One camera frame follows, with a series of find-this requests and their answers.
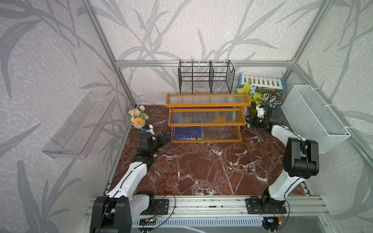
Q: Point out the blue book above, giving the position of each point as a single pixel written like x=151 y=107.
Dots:
x=188 y=133

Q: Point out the white wire mesh basket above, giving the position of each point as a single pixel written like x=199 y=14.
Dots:
x=310 y=117

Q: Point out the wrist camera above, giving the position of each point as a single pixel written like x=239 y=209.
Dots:
x=270 y=114
x=148 y=129

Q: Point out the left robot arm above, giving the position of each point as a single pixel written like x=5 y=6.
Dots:
x=115 y=212

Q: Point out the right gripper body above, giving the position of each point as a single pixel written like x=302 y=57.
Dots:
x=258 y=122

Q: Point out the aluminium rail frame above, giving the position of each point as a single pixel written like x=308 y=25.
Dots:
x=234 y=206

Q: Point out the orange wooden bookshelf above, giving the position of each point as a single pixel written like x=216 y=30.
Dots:
x=221 y=115

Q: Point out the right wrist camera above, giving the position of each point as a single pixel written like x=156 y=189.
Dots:
x=270 y=114

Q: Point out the white and blue slatted crate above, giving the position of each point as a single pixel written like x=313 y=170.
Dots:
x=264 y=82

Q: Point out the flower pot with orange flowers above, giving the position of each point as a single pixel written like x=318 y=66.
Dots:
x=138 y=116

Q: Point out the black wire mesh organizer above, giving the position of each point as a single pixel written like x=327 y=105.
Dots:
x=206 y=77

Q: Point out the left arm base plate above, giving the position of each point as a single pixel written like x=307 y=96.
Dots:
x=160 y=207

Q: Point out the clear acrylic wall shelf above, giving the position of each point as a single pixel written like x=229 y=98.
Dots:
x=77 y=136

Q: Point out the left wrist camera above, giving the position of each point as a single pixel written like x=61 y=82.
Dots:
x=148 y=129

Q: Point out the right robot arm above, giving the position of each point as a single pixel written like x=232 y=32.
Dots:
x=300 y=162

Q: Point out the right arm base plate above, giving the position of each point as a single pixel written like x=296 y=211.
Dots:
x=256 y=205

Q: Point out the green potted plant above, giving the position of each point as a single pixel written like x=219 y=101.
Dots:
x=261 y=97

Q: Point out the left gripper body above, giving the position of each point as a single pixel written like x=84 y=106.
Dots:
x=157 y=142

